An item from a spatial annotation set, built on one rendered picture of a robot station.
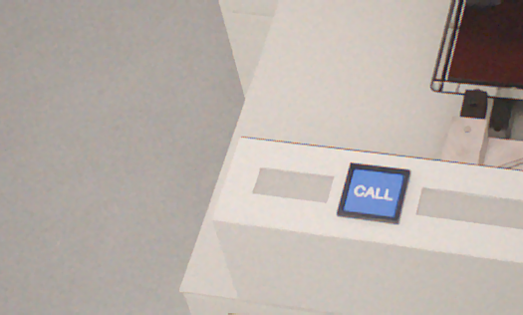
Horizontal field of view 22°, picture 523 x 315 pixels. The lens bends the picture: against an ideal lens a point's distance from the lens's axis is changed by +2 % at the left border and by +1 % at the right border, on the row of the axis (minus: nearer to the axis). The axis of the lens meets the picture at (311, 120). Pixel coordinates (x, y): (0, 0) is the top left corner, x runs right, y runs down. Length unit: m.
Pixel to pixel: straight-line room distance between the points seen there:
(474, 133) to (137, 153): 1.30
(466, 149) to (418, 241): 0.15
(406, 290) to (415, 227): 0.08
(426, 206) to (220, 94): 1.40
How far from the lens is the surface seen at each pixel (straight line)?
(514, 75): 1.32
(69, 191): 2.47
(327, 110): 1.41
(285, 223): 1.16
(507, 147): 1.29
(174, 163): 2.45
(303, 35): 1.49
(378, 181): 1.17
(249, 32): 1.97
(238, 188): 1.19
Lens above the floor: 1.92
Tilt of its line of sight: 51 degrees down
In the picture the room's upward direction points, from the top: 12 degrees counter-clockwise
